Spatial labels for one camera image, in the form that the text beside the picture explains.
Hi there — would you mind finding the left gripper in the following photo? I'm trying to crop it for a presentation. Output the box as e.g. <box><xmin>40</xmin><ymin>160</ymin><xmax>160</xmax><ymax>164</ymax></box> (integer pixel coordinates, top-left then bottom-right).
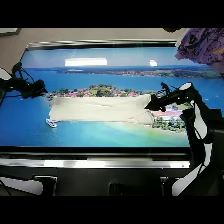
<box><xmin>21</xmin><ymin>79</ymin><xmax>50</xmax><ymax>100</ymax></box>

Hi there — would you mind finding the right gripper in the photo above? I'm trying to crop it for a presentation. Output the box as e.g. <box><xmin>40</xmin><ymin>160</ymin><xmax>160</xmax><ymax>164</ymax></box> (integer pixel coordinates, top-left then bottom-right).
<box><xmin>144</xmin><ymin>93</ymin><xmax>168</xmax><ymax>113</ymax></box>

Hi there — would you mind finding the beige garment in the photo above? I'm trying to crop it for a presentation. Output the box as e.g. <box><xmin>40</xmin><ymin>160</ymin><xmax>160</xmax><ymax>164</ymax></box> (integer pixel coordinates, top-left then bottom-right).
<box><xmin>48</xmin><ymin>93</ymin><xmax>156</xmax><ymax>127</ymax></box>

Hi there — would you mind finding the purple garment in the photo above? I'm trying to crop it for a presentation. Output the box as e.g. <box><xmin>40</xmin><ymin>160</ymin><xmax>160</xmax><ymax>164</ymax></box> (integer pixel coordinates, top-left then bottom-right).
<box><xmin>174</xmin><ymin>27</ymin><xmax>224</xmax><ymax>75</ymax></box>

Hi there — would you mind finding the black cable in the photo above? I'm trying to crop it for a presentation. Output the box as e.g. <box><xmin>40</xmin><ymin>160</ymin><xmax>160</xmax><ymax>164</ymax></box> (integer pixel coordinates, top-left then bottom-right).
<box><xmin>11</xmin><ymin>61</ymin><xmax>36</xmax><ymax>84</ymax></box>

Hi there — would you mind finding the silver frame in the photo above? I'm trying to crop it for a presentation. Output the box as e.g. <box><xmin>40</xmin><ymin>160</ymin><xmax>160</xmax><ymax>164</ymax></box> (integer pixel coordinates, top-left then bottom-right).
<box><xmin>0</xmin><ymin>155</ymin><xmax>192</xmax><ymax>197</ymax></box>

